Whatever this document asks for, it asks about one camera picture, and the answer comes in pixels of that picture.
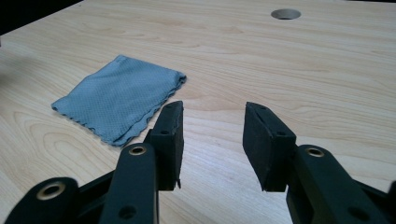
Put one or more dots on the grey table grommet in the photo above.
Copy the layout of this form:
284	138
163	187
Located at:
285	14

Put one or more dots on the grey cloth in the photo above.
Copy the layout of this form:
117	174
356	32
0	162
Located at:
121	99

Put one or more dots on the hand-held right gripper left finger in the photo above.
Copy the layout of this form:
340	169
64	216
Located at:
169	149

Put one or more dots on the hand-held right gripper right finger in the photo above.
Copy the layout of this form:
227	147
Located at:
267	149

